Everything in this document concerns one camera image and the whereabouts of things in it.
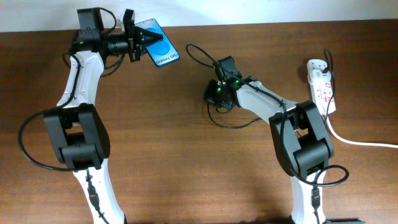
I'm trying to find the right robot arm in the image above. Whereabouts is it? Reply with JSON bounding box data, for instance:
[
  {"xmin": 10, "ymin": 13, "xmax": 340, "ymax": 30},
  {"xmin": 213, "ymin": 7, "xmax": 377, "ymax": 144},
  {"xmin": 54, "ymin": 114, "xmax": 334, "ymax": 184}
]
[{"xmin": 204, "ymin": 56, "xmax": 334, "ymax": 223}]

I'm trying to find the black USB charging cable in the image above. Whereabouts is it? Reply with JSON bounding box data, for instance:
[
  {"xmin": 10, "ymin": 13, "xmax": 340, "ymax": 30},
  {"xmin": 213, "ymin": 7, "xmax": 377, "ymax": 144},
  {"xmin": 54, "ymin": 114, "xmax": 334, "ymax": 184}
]
[{"xmin": 206, "ymin": 49, "xmax": 336, "ymax": 129}]

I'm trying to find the white power strip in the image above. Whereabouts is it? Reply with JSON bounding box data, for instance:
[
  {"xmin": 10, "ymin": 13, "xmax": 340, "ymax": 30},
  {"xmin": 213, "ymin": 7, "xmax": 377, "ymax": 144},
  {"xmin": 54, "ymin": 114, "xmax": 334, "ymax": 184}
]
[{"xmin": 307, "ymin": 66, "xmax": 336, "ymax": 116}]

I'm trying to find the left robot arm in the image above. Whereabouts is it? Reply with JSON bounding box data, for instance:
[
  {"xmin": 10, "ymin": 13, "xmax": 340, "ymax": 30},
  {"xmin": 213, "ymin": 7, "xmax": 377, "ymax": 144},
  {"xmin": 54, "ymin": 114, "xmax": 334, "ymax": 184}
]
[{"xmin": 44, "ymin": 7, "xmax": 163, "ymax": 223}]

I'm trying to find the white USB charger adapter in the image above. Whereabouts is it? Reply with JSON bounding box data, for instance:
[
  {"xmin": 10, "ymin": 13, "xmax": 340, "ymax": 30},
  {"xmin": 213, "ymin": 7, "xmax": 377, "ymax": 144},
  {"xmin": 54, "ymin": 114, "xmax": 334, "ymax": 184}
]
[{"xmin": 307, "ymin": 59, "xmax": 328, "ymax": 80}]

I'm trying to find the white power strip cord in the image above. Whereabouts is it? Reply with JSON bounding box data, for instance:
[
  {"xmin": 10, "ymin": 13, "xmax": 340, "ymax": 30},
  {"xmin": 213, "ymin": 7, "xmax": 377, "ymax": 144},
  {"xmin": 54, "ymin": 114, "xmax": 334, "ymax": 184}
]
[{"xmin": 325, "ymin": 115, "xmax": 398, "ymax": 149}]

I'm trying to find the blue Samsung Galaxy smartphone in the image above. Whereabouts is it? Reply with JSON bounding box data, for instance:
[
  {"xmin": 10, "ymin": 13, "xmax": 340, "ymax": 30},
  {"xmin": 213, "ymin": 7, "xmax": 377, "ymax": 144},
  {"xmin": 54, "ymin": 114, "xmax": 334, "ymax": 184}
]
[{"xmin": 136, "ymin": 19, "xmax": 180, "ymax": 67}]

